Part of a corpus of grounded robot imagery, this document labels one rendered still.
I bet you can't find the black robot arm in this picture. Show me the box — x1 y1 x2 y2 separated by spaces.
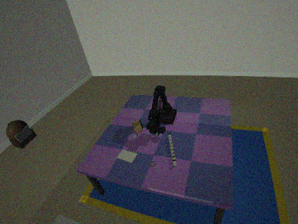
147 85 172 134

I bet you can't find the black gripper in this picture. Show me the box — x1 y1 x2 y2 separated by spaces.
154 122 166 136

